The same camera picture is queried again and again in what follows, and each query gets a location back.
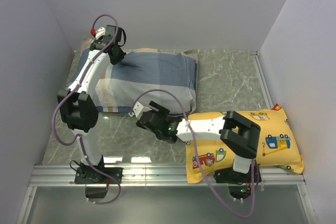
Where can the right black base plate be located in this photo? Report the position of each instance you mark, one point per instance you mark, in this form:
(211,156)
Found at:
(231,177)

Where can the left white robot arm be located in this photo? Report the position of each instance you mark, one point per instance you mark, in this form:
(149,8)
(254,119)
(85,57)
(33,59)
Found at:
(75,104)

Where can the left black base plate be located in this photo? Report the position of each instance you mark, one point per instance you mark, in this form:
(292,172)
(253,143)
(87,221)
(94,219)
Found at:
(89,176)

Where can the blue plaid pillowcase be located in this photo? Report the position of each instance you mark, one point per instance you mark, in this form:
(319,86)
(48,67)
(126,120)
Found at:
(145,75)

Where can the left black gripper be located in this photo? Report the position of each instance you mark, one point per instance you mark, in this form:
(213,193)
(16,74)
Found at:
(121,57)

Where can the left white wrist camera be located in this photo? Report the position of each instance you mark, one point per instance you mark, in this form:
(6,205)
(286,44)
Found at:
(97,33)

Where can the aluminium right side rail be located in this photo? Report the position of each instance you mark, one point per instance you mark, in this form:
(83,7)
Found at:
(262,80)

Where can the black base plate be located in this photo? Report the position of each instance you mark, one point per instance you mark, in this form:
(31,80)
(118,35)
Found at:
(231,177)
(89,176)

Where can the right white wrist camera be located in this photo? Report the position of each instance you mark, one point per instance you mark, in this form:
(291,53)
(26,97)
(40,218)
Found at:
(138,109)

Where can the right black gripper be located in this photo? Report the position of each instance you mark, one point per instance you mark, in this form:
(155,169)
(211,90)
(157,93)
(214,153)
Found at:
(163,112)

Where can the aluminium rail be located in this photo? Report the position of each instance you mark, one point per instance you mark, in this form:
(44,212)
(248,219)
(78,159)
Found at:
(149,175)
(262,80)

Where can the yellow cartoon vehicle pillow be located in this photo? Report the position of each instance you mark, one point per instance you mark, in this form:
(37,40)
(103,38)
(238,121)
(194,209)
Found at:
(276,147)

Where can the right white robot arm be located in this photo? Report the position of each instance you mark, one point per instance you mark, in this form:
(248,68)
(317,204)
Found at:
(238,134)

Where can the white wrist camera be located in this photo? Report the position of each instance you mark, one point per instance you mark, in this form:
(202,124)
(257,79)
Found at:
(138,109)
(97,33)

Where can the aluminium front rail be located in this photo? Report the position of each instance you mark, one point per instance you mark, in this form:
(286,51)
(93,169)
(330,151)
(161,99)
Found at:
(149,175)

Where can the black box under left base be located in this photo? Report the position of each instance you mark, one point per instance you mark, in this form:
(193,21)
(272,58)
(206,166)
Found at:
(95,192)

